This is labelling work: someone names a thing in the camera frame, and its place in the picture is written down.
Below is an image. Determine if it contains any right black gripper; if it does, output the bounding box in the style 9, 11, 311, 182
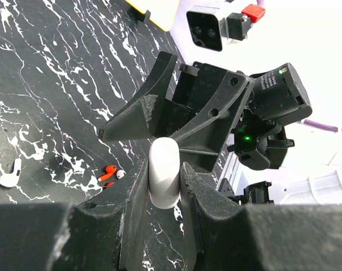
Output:
166, 62, 312, 172

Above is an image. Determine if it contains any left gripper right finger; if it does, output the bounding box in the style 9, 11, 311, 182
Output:
180, 163, 342, 270

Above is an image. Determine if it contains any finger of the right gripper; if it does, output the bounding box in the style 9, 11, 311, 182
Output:
98, 51, 177, 142

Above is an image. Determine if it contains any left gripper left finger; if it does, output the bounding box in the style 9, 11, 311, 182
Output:
0, 158, 148, 270

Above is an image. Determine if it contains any white earbud charging case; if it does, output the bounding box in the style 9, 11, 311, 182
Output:
148, 137, 180, 209

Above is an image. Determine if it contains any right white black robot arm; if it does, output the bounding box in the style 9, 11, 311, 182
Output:
99, 52, 342, 204

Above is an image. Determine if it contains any white earbud beside red ones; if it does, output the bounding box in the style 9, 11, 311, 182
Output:
116, 169, 126, 180

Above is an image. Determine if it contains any red earbud upper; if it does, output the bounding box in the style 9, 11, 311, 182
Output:
98, 165, 117, 182

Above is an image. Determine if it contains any white earbud near centre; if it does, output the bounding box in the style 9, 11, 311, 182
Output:
0, 158, 21, 188

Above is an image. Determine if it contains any small whiteboard yellow frame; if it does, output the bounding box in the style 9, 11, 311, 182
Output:
125, 0, 180, 32

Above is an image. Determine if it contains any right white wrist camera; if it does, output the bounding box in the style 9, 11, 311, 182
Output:
186, 1, 266, 51

